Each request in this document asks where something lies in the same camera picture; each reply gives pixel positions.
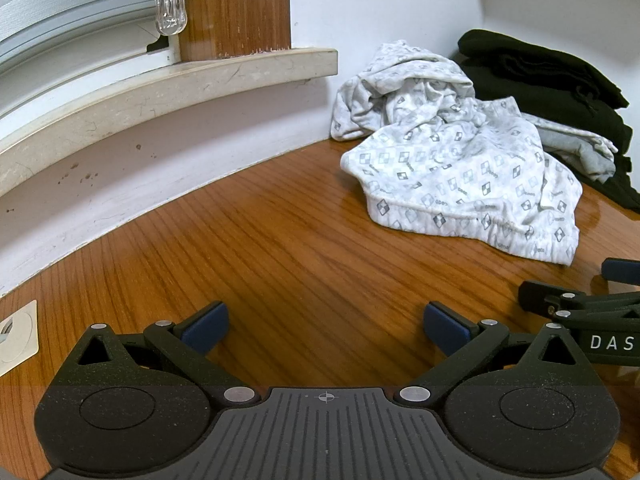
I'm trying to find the grey window blind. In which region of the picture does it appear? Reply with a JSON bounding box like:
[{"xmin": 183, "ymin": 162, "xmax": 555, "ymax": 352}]
[{"xmin": 0, "ymin": 0, "xmax": 166, "ymax": 61}]

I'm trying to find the white patterned pajama garment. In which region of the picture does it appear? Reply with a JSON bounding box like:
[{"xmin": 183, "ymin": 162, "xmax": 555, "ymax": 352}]
[{"xmin": 330, "ymin": 40, "xmax": 583, "ymax": 267}]

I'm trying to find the wooden window trim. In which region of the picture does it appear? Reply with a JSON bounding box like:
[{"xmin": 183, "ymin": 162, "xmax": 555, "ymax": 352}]
[{"xmin": 179, "ymin": 0, "xmax": 293, "ymax": 61}]

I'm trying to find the black folded hoodie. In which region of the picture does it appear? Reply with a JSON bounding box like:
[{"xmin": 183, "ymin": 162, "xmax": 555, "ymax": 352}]
[{"xmin": 460, "ymin": 62, "xmax": 635, "ymax": 161}]

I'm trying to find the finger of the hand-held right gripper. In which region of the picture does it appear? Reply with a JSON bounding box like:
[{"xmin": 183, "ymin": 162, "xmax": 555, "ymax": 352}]
[
  {"xmin": 601, "ymin": 258, "xmax": 640, "ymax": 281},
  {"xmin": 520, "ymin": 282, "xmax": 640, "ymax": 321}
]

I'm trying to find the beige window sill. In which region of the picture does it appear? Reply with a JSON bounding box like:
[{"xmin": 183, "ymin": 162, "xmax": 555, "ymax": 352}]
[{"xmin": 0, "ymin": 47, "xmax": 339, "ymax": 171}]

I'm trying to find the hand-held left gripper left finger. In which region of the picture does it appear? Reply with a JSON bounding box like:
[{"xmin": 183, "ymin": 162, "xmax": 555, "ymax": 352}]
[{"xmin": 65, "ymin": 301, "xmax": 262, "ymax": 407}]

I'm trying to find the grey folded garment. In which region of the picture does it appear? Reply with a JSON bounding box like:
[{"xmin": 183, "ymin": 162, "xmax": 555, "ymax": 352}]
[{"xmin": 542, "ymin": 130, "xmax": 616, "ymax": 186}]

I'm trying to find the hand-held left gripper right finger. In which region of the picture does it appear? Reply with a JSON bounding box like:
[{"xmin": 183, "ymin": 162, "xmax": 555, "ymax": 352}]
[{"xmin": 392, "ymin": 301, "xmax": 588, "ymax": 407}]

